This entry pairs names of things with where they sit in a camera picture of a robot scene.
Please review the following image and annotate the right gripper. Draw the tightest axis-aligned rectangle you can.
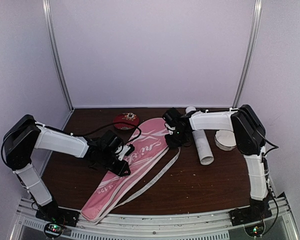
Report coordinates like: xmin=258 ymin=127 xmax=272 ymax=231
xmin=164 ymin=129 xmax=190 ymax=150

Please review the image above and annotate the white shuttlecock tube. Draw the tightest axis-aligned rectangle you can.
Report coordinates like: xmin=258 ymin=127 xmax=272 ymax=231
xmin=185 ymin=106 xmax=214 ymax=166

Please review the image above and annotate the pink racket bag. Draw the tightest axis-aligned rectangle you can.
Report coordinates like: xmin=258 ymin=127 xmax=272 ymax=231
xmin=81 ymin=117 xmax=181 ymax=224

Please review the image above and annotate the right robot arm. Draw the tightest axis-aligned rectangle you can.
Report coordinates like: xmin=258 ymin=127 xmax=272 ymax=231
xmin=162 ymin=104 xmax=268 ymax=221

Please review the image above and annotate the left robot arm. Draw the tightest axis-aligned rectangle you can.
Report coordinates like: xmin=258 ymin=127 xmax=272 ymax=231
xmin=0 ymin=114 xmax=135 ymax=222

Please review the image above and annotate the white scalloped bowl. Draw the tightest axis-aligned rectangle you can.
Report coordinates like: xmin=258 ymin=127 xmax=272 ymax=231
xmin=214 ymin=130 xmax=237 ymax=151

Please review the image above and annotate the red floral dish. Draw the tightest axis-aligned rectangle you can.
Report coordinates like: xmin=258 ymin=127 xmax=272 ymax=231
xmin=113 ymin=112 xmax=140 ymax=131

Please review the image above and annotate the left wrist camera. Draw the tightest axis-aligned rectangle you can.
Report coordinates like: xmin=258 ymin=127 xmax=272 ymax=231
xmin=115 ymin=144 xmax=135 ymax=161

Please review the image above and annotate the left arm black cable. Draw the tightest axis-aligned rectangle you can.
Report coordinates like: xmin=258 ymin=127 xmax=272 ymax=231
xmin=0 ymin=124 xmax=143 ymax=171

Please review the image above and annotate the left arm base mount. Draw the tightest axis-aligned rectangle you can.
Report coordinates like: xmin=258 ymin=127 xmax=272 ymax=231
xmin=31 ymin=197 xmax=80 ymax=240

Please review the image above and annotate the front aluminium rail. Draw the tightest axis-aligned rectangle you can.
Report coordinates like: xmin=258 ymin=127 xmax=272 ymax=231
xmin=13 ymin=192 xmax=297 ymax=240

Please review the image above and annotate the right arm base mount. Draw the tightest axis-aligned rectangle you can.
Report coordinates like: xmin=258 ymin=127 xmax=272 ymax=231
xmin=229 ymin=197 xmax=273 ymax=238

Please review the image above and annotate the right aluminium corner post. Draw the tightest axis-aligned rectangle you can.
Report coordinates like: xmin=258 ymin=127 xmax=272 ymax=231
xmin=232 ymin=0 xmax=263 ymax=108

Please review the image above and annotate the aluminium corner post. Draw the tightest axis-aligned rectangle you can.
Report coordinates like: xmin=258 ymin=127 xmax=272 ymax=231
xmin=232 ymin=0 xmax=263 ymax=108
xmin=42 ymin=0 xmax=74 ymax=112

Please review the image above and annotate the left aluminium corner post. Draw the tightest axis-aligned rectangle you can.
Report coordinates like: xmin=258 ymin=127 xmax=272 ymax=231
xmin=42 ymin=0 xmax=74 ymax=112

